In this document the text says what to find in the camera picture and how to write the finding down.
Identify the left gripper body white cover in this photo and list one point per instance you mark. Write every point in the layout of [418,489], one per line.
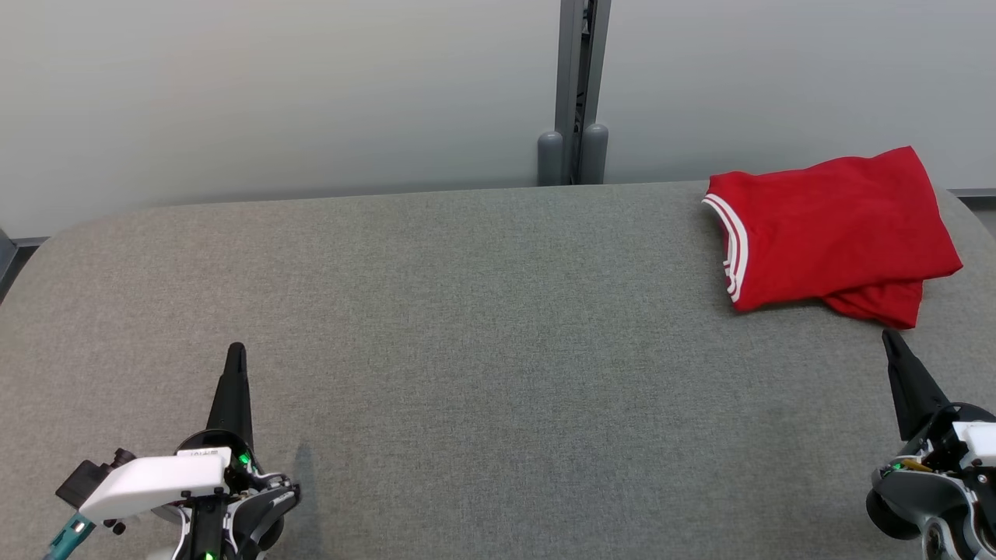
[156,482]

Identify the red shorts white trim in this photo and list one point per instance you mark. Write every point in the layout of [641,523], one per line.
[879,305]

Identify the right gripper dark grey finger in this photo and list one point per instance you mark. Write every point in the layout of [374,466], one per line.
[912,389]

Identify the red white basketball jersey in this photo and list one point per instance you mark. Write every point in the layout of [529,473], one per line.
[832,225]

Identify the grey cylindrical post cap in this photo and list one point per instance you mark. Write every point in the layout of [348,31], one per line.
[595,155]
[550,159]

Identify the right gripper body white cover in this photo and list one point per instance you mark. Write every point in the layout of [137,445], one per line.
[934,490]

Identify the grey metal partition post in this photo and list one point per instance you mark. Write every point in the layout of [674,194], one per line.
[572,70]

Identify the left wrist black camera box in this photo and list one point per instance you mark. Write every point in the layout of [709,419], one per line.
[78,478]

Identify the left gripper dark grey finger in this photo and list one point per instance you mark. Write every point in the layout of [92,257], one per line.
[233,404]

